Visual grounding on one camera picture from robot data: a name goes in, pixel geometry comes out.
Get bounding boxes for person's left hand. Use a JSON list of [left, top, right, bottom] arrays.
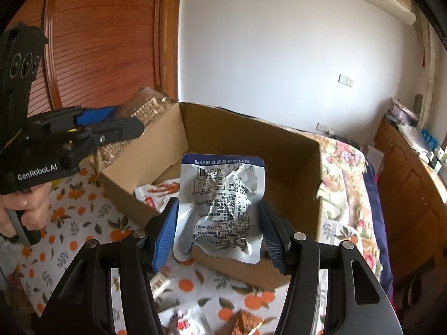
[[0, 181, 52, 240]]

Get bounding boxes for blue bottles pack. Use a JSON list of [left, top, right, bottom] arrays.
[[420, 129, 438, 151]]

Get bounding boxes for pale curtain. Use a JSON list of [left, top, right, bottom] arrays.
[[415, 17, 441, 133]]

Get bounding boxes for brown cardboard box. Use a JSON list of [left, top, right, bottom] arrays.
[[98, 102, 324, 292]]

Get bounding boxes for floral blanket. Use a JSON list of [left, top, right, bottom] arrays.
[[314, 134, 392, 287]]

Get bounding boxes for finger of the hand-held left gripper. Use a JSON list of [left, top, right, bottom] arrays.
[[52, 117, 145, 157], [31, 106, 121, 133]]

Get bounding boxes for silver blue-edged snack packet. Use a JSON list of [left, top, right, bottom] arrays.
[[173, 154, 265, 264]]

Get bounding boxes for small brown snack packet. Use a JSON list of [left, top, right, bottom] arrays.
[[229, 310, 276, 335]]

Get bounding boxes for wooden side cabinet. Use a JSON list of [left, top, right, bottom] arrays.
[[374, 117, 447, 308]]

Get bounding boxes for pink box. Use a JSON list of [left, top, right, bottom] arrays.
[[390, 98, 420, 123]]

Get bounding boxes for clear packet with brown stick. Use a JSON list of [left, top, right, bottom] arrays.
[[150, 272, 176, 299]]

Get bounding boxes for white paper bag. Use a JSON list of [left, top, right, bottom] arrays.
[[365, 145, 383, 171]]

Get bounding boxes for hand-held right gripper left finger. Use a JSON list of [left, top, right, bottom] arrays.
[[35, 197, 180, 335]]

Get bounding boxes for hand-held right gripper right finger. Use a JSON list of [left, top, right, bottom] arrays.
[[258, 200, 402, 335]]

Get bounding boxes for white printed snack packet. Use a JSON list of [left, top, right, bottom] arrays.
[[168, 305, 212, 335]]

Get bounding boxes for clear packet of brown crackers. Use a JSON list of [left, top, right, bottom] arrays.
[[92, 87, 177, 170]]

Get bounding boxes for orange print bed sheet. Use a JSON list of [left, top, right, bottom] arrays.
[[14, 161, 336, 335]]

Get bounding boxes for wooden wardrobe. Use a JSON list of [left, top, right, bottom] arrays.
[[7, 0, 182, 119]]

